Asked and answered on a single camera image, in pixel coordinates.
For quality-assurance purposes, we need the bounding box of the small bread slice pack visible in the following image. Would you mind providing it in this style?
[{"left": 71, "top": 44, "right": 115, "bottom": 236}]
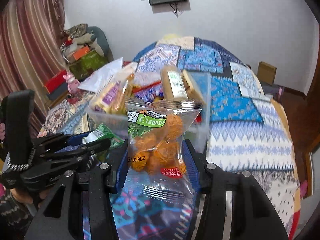
[{"left": 181, "top": 70, "right": 206, "bottom": 105}]

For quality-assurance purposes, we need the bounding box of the orange biscuit pack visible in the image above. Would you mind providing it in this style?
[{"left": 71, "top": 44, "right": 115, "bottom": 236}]
[{"left": 111, "top": 73, "right": 135, "bottom": 115}]

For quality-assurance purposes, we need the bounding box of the brown cardboard box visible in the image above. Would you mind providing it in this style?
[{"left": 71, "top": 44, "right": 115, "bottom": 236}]
[{"left": 257, "top": 61, "right": 277, "bottom": 85}]

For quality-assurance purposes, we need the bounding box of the brown wooden door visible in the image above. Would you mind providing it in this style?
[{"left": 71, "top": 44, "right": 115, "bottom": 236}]
[{"left": 297, "top": 62, "right": 320, "bottom": 153}]

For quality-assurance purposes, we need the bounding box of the pile of clothes and boxes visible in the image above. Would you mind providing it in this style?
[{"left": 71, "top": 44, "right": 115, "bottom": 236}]
[{"left": 60, "top": 23, "right": 110, "bottom": 81}]

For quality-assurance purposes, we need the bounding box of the monitor black cable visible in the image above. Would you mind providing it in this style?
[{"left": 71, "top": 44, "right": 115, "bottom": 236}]
[{"left": 139, "top": 0, "right": 188, "bottom": 18}]

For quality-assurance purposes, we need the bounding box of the clear plastic storage bin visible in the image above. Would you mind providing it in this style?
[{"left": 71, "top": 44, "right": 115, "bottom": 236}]
[{"left": 86, "top": 65, "right": 212, "bottom": 153}]

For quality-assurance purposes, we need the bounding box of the blue potato chip bag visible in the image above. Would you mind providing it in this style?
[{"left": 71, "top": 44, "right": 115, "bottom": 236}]
[{"left": 133, "top": 83, "right": 164, "bottom": 102}]

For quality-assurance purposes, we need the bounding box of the orange fried snack bag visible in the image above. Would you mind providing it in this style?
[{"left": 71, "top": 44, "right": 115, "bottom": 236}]
[{"left": 125, "top": 98, "right": 202, "bottom": 204}]

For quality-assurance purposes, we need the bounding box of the green small snack packet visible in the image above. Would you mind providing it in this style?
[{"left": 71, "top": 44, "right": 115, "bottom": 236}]
[{"left": 82, "top": 124, "right": 124, "bottom": 153}]

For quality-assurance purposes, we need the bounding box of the long brown bread loaf pack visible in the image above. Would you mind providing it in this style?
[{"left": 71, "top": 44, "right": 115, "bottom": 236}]
[{"left": 161, "top": 65, "right": 188, "bottom": 100}]

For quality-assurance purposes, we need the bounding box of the patterned patchwork bed quilt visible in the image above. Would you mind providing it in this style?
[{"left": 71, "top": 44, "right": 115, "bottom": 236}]
[{"left": 37, "top": 35, "right": 302, "bottom": 240}]

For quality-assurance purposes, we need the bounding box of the red box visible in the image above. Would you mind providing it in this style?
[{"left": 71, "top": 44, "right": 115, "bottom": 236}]
[{"left": 44, "top": 70, "right": 67, "bottom": 93}]

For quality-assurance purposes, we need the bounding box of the striped red curtain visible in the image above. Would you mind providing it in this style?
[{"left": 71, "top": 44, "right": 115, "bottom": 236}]
[{"left": 1, "top": 0, "right": 66, "bottom": 137}]

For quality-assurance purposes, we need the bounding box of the pink plush toy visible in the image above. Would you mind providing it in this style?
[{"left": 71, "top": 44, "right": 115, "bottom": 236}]
[{"left": 63, "top": 72, "right": 80, "bottom": 95}]

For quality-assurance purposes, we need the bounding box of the purple label cracker pack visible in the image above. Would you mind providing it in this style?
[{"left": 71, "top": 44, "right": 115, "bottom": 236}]
[{"left": 89, "top": 81, "right": 121, "bottom": 113}]

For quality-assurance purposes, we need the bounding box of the person's left hand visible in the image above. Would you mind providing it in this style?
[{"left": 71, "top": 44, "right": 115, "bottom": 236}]
[{"left": 10, "top": 189, "right": 51, "bottom": 204}]

